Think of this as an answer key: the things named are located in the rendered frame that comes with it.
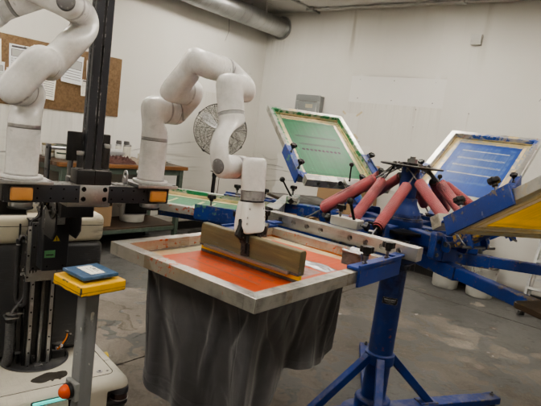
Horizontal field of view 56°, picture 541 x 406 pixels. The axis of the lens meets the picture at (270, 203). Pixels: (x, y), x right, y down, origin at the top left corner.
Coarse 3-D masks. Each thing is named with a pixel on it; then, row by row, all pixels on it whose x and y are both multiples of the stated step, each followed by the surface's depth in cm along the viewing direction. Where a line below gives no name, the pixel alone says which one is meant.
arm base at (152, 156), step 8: (144, 144) 181; (152, 144) 180; (160, 144) 182; (144, 152) 181; (152, 152) 181; (160, 152) 182; (144, 160) 182; (152, 160) 181; (160, 160) 183; (144, 168) 182; (152, 168) 182; (160, 168) 184; (144, 176) 182; (152, 176) 182; (160, 176) 184; (152, 184) 181; (160, 184) 183
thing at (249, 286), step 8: (312, 256) 184; (320, 256) 186; (328, 256) 188; (328, 264) 176; (336, 264) 177; (344, 264) 178; (216, 272) 148; (304, 272) 161; (312, 272) 162; (320, 272) 163; (328, 272) 165; (232, 280) 143; (240, 280) 144; (280, 280) 149; (248, 288) 137; (256, 288) 138; (264, 288) 139
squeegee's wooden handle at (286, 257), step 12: (204, 228) 168; (216, 228) 165; (228, 228) 164; (204, 240) 169; (216, 240) 165; (228, 240) 162; (252, 240) 156; (264, 240) 154; (252, 252) 156; (264, 252) 153; (276, 252) 150; (288, 252) 148; (300, 252) 145; (276, 264) 150; (288, 264) 148; (300, 264) 146
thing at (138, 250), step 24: (120, 240) 156; (144, 240) 160; (168, 240) 167; (192, 240) 175; (288, 240) 205; (312, 240) 198; (144, 264) 144; (168, 264) 137; (216, 288) 126; (240, 288) 124; (288, 288) 130; (312, 288) 137; (336, 288) 148
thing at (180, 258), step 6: (294, 246) 196; (186, 252) 167; (192, 252) 168; (198, 252) 169; (204, 252) 170; (312, 252) 191; (168, 258) 157; (174, 258) 158; (180, 258) 159; (186, 264) 153; (192, 264) 153; (198, 264) 154; (204, 270) 149; (210, 270) 150; (216, 270) 151
